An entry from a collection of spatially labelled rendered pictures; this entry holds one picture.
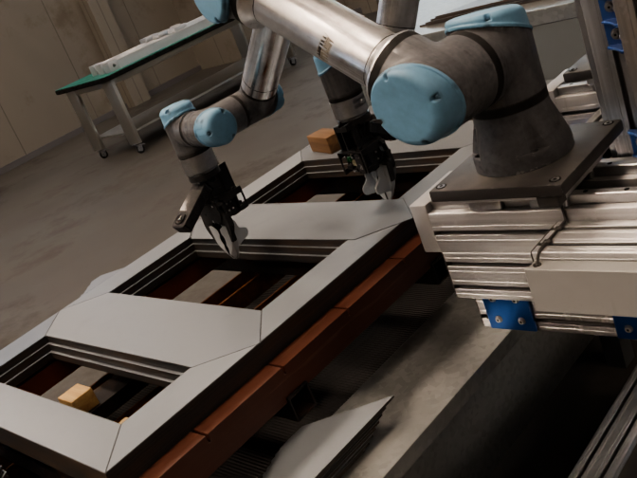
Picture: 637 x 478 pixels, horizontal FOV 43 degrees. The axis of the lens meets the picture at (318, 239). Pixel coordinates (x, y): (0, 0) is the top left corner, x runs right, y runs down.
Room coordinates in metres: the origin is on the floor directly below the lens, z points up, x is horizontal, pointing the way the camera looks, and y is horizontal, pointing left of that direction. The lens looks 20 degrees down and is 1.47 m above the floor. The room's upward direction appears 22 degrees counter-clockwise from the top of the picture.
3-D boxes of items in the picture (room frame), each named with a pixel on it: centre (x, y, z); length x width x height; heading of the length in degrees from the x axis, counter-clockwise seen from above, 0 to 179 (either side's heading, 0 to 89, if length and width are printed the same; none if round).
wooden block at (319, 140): (2.28, -0.13, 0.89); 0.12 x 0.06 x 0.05; 22
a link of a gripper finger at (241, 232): (1.71, 0.16, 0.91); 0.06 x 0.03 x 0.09; 130
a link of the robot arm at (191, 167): (1.72, 0.18, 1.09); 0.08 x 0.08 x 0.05
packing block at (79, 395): (1.47, 0.56, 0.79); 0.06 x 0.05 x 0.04; 40
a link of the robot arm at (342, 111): (1.68, -0.17, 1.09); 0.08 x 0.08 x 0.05
